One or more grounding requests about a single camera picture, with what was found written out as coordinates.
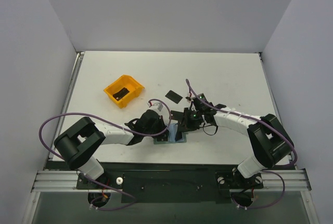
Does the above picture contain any black credit card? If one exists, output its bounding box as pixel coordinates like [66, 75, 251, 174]
[112, 87, 130, 101]
[175, 124, 186, 143]
[171, 110, 184, 122]
[165, 90, 183, 104]

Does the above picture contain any yellow plastic bin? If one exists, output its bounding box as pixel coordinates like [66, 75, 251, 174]
[104, 75, 145, 109]

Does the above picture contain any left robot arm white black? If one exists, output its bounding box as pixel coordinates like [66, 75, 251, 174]
[54, 110, 169, 189]

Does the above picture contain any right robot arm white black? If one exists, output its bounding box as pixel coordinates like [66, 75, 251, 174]
[178, 98, 294, 187]

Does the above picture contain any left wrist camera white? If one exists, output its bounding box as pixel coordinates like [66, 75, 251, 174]
[148, 101, 164, 114]

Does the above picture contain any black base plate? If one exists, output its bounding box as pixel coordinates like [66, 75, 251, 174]
[72, 161, 265, 205]

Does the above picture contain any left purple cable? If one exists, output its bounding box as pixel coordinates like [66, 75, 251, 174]
[38, 98, 175, 211]

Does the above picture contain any purple cable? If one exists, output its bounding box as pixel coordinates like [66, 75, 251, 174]
[38, 98, 175, 211]
[185, 78, 299, 211]

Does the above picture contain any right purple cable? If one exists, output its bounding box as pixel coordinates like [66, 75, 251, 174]
[185, 78, 299, 211]

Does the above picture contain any aluminium rail frame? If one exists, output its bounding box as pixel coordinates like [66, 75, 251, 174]
[30, 51, 311, 223]

